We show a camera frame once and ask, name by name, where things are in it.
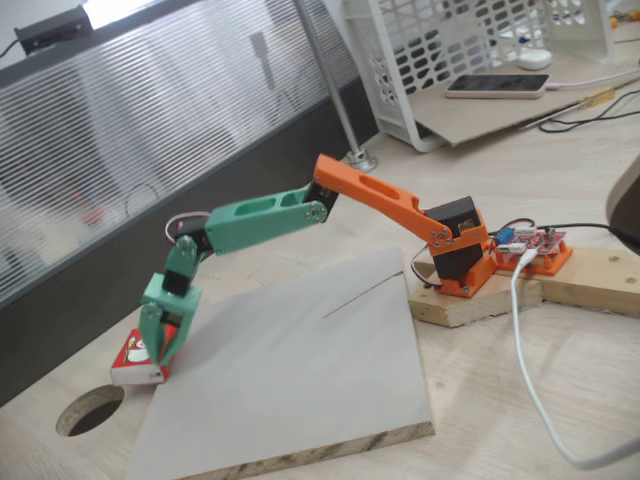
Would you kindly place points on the beige grey rounded object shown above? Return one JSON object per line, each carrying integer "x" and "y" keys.
{"x": 627, "y": 200}

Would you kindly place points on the black depth camera sensor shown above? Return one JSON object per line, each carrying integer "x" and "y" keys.
{"x": 55, "y": 27}

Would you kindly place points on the long light wooden plank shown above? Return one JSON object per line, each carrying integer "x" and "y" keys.
{"x": 595, "y": 280}

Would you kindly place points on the red controller circuit board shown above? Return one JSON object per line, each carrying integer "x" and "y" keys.
{"x": 530, "y": 242}

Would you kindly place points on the white perforated plastic crate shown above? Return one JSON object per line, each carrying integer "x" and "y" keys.
{"x": 380, "y": 60}

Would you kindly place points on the orange circuit board mount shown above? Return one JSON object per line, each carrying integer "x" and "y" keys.
{"x": 552, "y": 264}

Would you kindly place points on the frosted desk partition panel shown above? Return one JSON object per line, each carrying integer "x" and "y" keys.
{"x": 150, "y": 150}

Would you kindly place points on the white earbud case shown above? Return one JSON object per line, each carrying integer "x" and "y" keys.
{"x": 534, "y": 60}

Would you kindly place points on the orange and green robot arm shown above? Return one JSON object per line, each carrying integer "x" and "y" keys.
{"x": 370, "y": 192}

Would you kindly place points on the grey topped chipboard panel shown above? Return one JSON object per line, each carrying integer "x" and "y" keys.
{"x": 300, "y": 380}

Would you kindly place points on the wooden base block with screws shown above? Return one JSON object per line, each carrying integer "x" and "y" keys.
{"x": 480, "y": 302}

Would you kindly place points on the smartphone in pink case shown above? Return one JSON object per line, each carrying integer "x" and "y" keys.
{"x": 495, "y": 85}

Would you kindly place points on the green gripper black servo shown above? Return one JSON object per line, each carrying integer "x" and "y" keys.
{"x": 169, "y": 306}

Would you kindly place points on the brown cardboard sheet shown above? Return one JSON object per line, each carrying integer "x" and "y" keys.
{"x": 500, "y": 117}

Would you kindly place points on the red cartoon print box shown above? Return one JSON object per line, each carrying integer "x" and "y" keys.
{"x": 127, "y": 362}

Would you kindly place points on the silver metal partition post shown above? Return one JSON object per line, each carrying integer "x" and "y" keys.
{"x": 325, "y": 65}

